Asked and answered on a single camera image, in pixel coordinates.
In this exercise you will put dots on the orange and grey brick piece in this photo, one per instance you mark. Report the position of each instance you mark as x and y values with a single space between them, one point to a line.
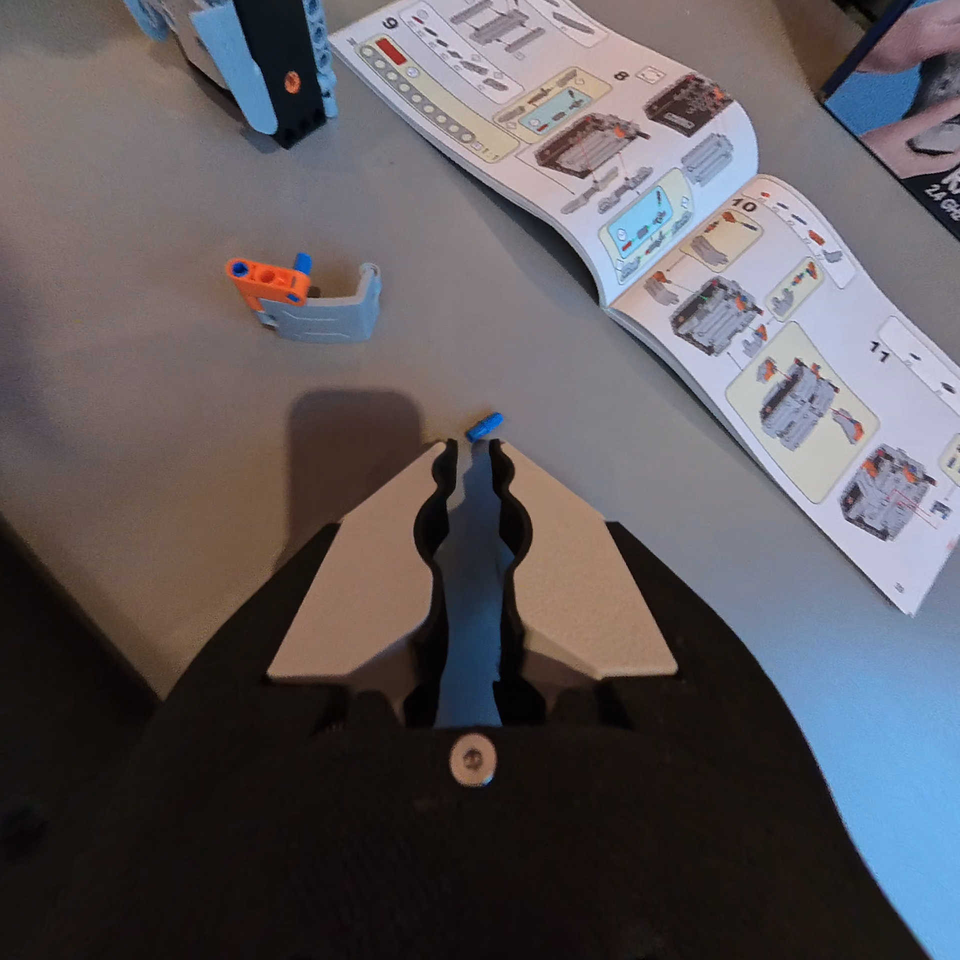
322 319

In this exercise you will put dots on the partly built toy robot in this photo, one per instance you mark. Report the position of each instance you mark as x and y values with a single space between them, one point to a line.
277 60

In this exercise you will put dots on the open instruction booklet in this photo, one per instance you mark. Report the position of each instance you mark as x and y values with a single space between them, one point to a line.
674 226

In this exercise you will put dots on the blue robot kit box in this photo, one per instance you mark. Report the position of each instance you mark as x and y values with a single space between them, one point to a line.
907 91

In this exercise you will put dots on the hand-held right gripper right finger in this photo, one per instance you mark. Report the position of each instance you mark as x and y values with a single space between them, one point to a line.
585 601

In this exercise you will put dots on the small blue connector pin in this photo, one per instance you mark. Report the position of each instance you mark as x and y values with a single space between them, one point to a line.
483 428

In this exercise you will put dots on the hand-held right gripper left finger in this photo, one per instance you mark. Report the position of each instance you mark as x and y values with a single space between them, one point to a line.
366 593

